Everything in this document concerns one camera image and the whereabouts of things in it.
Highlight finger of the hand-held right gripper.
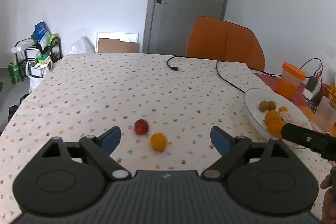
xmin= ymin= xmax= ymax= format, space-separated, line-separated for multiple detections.
xmin=281 ymin=123 xmax=327 ymax=152

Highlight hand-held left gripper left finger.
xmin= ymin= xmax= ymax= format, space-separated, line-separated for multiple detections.
xmin=39 ymin=126 xmax=132 ymax=182

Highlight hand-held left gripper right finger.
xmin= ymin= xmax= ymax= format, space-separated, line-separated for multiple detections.
xmin=201 ymin=126 xmax=296 ymax=182

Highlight orange mandarin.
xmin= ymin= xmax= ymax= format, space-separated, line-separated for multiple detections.
xmin=266 ymin=119 xmax=285 ymax=139
xmin=265 ymin=110 xmax=281 ymax=125

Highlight small red fruit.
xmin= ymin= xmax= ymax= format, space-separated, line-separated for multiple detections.
xmin=134 ymin=119 xmax=150 ymax=136

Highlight round orange fruit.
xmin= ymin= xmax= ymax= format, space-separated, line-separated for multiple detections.
xmin=150 ymin=133 xmax=168 ymax=153

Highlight white plate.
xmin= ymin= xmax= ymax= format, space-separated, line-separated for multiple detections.
xmin=244 ymin=88 xmax=314 ymax=149

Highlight person's right hand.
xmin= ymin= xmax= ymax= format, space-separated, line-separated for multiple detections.
xmin=320 ymin=173 xmax=336 ymax=224

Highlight peeled citrus piece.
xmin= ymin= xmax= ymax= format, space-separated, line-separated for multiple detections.
xmin=280 ymin=112 xmax=296 ymax=124

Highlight clear plastic cup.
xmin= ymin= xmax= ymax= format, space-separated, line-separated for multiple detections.
xmin=311 ymin=96 xmax=336 ymax=133

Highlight dotted white tablecloth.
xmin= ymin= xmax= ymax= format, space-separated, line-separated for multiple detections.
xmin=0 ymin=53 xmax=332 ymax=224

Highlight white charger base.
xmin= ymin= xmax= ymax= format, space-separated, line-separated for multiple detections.
xmin=302 ymin=82 xmax=322 ymax=99

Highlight yellow box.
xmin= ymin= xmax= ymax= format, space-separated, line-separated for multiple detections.
xmin=325 ymin=82 xmax=336 ymax=103

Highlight black charger box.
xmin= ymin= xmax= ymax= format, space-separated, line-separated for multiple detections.
xmin=307 ymin=76 xmax=318 ymax=92

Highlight orange lidded cup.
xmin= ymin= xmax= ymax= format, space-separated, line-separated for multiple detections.
xmin=276 ymin=62 xmax=306 ymax=100

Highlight brown cardboard sheet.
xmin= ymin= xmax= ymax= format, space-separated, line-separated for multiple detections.
xmin=98 ymin=38 xmax=140 ymax=53

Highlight clear plastic bag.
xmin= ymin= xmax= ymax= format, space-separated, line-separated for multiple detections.
xmin=64 ymin=36 xmax=95 ymax=55

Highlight orange chair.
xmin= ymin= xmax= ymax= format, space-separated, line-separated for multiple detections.
xmin=186 ymin=16 xmax=265 ymax=72

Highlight white bag of packets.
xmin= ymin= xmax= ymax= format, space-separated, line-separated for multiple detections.
xmin=26 ymin=54 xmax=53 ymax=93

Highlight green box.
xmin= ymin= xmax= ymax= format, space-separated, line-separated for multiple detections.
xmin=8 ymin=61 xmax=22 ymax=85

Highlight blue bag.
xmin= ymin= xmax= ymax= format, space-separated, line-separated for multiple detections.
xmin=34 ymin=21 xmax=52 ymax=44

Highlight white box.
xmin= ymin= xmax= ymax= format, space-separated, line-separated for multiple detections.
xmin=11 ymin=40 xmax=35 ymax=53

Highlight grey door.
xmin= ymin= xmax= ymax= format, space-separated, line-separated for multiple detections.
xmin=143 ymin=0 xmax=236 ymax=54

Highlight red wires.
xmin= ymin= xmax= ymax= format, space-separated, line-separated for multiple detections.
xmin=314 ymin=63 xmax=332 ymax=88

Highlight black usb cable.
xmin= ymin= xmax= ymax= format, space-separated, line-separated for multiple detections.
xmin=167 ymin=56 xmax=282 ymax=92

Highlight black wire rack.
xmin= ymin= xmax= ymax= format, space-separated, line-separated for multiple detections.
xmin=14 ymin=36 xmax=64 ymax=83

